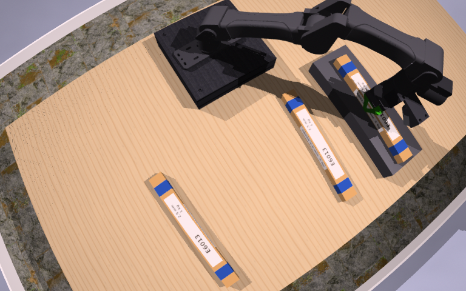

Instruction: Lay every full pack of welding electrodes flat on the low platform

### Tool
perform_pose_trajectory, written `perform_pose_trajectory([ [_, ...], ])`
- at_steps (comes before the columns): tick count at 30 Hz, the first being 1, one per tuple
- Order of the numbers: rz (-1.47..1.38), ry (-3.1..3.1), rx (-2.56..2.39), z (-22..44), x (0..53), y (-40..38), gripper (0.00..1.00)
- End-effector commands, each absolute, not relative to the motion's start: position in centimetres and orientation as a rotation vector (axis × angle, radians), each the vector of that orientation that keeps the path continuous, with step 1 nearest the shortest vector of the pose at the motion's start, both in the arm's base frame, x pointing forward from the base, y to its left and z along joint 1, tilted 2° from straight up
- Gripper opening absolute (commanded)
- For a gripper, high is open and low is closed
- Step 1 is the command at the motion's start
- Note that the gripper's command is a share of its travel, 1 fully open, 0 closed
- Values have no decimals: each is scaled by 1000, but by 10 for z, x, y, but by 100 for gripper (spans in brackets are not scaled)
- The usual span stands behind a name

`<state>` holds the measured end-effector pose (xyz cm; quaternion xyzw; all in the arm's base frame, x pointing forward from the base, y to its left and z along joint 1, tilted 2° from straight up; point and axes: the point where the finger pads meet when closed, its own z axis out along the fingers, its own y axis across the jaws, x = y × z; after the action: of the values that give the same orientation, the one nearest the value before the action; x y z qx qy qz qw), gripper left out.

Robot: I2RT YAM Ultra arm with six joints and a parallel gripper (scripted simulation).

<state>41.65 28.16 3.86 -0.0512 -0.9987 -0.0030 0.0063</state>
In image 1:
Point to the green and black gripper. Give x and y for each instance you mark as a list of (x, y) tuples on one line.
[(375, 96)]

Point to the tan cardboard box with blue bands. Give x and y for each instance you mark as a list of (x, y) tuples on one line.
[(319, 145)]

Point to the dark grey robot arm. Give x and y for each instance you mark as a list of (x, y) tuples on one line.
[(422, 61)]

